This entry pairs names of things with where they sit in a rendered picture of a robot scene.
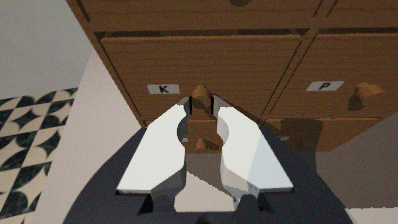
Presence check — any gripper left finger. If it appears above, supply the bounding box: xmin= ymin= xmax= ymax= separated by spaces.
xmin=62 ymin=95 xmax=192 ymax=224

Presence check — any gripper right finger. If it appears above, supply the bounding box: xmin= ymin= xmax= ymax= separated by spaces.
xmin=211 ymin=95 xmax=353 ymax=224

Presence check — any brown wooden chest of drawers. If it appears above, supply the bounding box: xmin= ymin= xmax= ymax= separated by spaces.
xmin=66 ymin=0 xmax=398 ymax=152

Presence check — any brown wooden drawer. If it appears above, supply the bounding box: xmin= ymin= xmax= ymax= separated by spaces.
xmin=269 ymin=27 xmax=398 ymax=116
xmin=81 ymin=0 xmax=321 ymax=22
xmin=100 ymin=28 xmax=302 ymax=118
xmin=327 ymin=0 xmax=398 ymax=19
xmin=262 ymin=117 xmax=374 ymax=152
xmin=181 ymin=120 xmax=223 ymax=153

